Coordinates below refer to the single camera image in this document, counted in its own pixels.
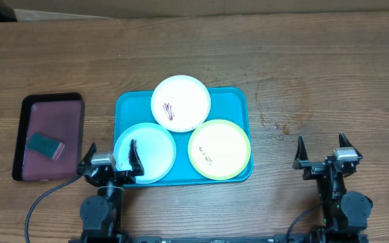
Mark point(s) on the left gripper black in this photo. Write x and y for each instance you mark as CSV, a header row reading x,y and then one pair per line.
x,y
126,176

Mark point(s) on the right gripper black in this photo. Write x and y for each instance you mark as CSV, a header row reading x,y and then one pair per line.
x,y
314,170

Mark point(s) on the light blue round plate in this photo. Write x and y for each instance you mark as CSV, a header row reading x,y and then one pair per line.
x,y
156,149

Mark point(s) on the green and pink sponge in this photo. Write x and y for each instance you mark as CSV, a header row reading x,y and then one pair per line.
x,y
46,146

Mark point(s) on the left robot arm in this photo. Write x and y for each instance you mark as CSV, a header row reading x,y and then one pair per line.
x,y
101,214

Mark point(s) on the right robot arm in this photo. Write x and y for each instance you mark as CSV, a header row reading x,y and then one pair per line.
x,y
345,213

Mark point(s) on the black tray with red liquid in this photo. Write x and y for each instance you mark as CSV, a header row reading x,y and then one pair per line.
x,y
59,116

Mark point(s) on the teal plastic serving tray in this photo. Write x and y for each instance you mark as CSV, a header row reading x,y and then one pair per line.
x,y
134,107

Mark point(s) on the white round plate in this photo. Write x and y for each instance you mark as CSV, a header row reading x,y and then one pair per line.
x,y
180,103

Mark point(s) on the yellow green round plate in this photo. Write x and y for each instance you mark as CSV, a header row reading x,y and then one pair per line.
x,y
219,149

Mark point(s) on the brown cardboard backdrop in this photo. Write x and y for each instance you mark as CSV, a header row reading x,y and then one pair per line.
x,y
169,8

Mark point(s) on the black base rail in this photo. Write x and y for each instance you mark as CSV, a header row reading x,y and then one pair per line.
x,y
278,238

